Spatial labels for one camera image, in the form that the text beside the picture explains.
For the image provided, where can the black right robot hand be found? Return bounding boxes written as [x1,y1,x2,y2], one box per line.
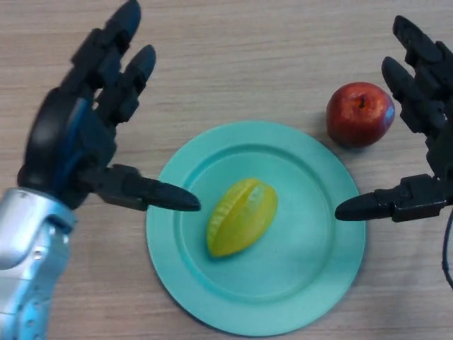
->
[334,15,453,223]

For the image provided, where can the yellow starfruit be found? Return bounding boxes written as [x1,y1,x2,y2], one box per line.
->
[206,177,279,259]

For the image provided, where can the red apple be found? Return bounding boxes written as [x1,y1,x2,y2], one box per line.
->
[326,81,396,147]

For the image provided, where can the green round plate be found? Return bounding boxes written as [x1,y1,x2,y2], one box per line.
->
[146,120,366,336]

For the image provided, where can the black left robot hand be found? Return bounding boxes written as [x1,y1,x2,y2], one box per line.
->
[17,0,202,213]

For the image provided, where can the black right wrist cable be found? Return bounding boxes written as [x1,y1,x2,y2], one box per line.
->
[440,212,453,288]

